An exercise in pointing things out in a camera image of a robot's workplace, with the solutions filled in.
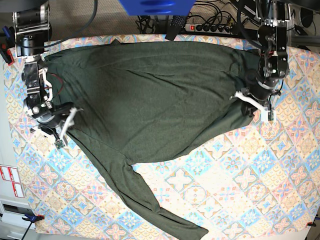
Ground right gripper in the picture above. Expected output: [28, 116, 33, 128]
[29, 101, 83, 150]

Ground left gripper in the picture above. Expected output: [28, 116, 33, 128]
[229, 74, 281, 123]

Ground dark green long-sleeve shirt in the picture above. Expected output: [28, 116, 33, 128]
[44, 41, 260, 240]

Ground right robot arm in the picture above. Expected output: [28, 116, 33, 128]
[0, 0, 79, 149]

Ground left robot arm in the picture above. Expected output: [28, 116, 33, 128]
[234, 0, 320, 122]

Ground patterned tile tablecloth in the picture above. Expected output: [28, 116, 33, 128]
[0, 35, 320, 240]

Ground red white label stickers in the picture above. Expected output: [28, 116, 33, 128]
[0, 165, 25, 198]

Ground blue clamp bottom left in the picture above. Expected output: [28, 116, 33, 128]
[21, 214, 45, 240]

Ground black remote keypad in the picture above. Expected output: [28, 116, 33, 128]
[165, 15, 187, 41]

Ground white cabinet drawer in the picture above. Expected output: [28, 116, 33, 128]
[0, 197, 33, 240]

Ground orange clamp bottom right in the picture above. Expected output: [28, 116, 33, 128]
[307, 222, 317, 227]

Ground blue plastic box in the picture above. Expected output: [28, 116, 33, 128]
[119, 0, 196, 16]

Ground white power strip red switch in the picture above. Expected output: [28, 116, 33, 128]
[184, 23, 231, 34]

